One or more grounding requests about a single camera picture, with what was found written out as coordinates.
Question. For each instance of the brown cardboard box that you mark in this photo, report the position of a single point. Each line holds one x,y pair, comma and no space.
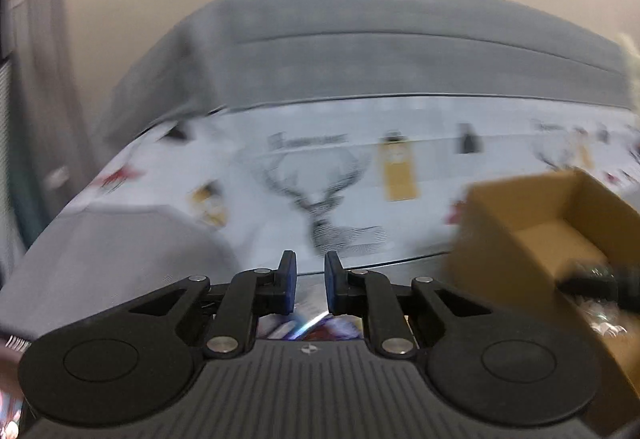
505,229

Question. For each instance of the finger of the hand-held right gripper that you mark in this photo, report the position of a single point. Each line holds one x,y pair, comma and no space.
595,284

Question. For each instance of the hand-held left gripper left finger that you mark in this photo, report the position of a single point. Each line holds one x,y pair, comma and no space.
288,286

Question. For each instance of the grey curtain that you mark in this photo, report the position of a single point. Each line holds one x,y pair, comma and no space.
45,94

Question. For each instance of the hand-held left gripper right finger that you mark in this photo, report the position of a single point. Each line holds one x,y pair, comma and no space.
331,286

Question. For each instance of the grey printed sofa cover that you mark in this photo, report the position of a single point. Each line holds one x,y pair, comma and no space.
350,69

